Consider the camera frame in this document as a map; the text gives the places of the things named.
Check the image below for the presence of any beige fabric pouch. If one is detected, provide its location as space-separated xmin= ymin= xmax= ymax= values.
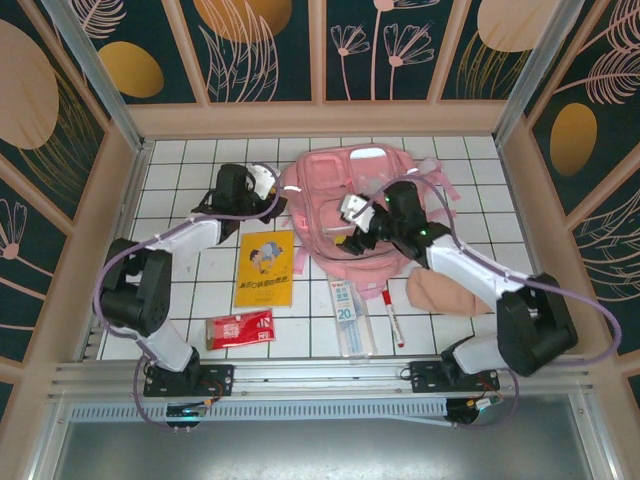
xmin=404 ymin=267 xmax=495 ymax=316

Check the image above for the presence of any yellow picture book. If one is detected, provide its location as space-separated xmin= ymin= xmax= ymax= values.
xmin=233 ymin=230 xmax=295 ymax=310

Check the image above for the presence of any pink school backpack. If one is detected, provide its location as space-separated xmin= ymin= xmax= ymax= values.
xmin=279 ymin=143 xmax=460 ymax=302

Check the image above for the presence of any red and white marker pen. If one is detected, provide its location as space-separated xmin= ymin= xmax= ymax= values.
xmin=382 ymin=289 xmax=408 ymax=349

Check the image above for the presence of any ruler set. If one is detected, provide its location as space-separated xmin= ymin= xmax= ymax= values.
xmin=327 ymin=272 xmax=377 ymax=359

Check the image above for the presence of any red tissue packet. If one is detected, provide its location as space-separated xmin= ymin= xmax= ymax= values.
xmin=204 ymin=308 xmax=277 ymax=351

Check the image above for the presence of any grey metal sheet panel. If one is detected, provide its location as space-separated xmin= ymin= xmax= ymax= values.
xmin=29 ymin=419 xmax=616 ymax=480

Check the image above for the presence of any aluminium side rail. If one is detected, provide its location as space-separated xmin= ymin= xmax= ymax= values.
xmin=492 ymin=134 xmax=571 ymax=359
xmin=77 ymin=142 xmax=154 ymax=362

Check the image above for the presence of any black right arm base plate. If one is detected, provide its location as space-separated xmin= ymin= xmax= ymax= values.
xmin=408 ymin=359 xmax=500 ymax=396

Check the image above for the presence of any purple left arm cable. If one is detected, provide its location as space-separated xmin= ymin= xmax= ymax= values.
xmin=94 ymin=162 xmax=291 ymax=434

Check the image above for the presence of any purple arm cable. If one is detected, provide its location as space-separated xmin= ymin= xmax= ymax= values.
xmin=349 ymin=169 xmax=624 ymax=431
xmin=94 ymin=162 xmax=291 ymax=434

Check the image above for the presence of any aluminium mounting rail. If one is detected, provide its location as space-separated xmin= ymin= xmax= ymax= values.
xmin=49 ymin=353 xmax=592 ymax=401

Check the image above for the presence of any aluminium frame post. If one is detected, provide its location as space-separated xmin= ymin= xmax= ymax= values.
xmin=42 ymin=0 xmax=154 ymax=151
xmin=492 ymin=0 xmax=587 ymax=146

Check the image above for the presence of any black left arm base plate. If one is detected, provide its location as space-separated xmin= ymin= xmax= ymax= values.
xmin=143 ymin=363 xmax=235 ymax=399

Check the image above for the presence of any slotted grey cable duct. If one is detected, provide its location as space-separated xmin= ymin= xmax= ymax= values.
xmin=67 ymin=397 xmax=501 ymax=429

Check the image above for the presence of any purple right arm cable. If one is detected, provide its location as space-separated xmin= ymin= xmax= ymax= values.
xmin=349 ymin=169 xmax=624 ymax=431

